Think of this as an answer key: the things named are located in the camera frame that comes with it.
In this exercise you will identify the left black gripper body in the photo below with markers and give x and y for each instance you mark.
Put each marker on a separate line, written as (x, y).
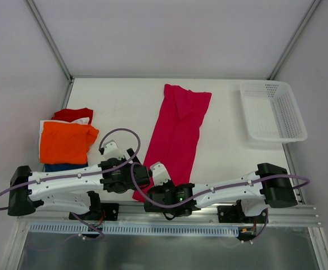
(140, 171)

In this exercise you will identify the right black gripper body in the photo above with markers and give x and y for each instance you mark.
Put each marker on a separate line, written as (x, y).
(153, 199)

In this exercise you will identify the pink t-shirt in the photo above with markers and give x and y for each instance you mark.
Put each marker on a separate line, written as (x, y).
(177, 131)

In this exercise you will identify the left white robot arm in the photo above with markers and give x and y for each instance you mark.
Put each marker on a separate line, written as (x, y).
(75, 191)

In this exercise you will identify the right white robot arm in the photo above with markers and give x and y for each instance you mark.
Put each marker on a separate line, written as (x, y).
(267, 187)

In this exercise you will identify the blue folded t-shirt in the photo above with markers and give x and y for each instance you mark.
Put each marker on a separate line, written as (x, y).
(63, 167)

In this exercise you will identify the white folded t-shirt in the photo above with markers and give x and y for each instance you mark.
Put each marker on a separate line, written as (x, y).
(80, 121)

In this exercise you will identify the orange folded t-shirt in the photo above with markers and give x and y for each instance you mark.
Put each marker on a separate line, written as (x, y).
(74, 159)

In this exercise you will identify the red folded t-shirt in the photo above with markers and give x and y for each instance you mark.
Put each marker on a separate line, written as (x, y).
(70, 115)

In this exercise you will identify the white plastic mesh basket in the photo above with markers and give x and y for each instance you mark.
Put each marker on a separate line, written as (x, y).
(271, 112)

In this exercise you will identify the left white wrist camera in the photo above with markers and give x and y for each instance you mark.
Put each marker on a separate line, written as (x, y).
(110, 150)

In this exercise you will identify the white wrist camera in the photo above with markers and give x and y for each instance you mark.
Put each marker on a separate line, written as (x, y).
(160, 174)
(110, 150)

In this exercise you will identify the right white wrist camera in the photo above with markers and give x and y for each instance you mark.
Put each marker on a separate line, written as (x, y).
(160, 174)

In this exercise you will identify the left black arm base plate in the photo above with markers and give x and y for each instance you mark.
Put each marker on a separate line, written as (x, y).
(106, 211)

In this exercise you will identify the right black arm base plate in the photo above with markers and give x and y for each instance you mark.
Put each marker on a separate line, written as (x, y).
(234, 214)

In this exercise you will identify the aluminium mounting rail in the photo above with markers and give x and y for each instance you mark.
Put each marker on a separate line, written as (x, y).
(301, 215)

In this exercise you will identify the white slotted cable duct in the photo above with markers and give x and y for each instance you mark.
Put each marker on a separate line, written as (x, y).
(136, 229)

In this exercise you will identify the left aluminium frame post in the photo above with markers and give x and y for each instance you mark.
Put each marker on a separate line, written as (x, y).
(42, 26)

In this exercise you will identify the aluminium frame post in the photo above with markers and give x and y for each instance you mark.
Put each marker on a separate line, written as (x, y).
(298, 32)
(42, 26)

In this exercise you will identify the right aluminium frame post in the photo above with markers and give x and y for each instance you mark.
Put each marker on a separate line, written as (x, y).
(298, 32)

